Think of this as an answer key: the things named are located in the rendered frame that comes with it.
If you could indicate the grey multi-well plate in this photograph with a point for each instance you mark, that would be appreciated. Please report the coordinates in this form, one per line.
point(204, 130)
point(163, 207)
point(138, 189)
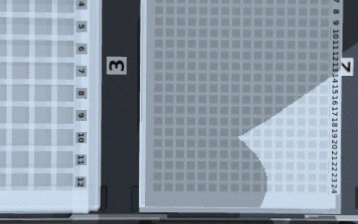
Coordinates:
point(240, 106)

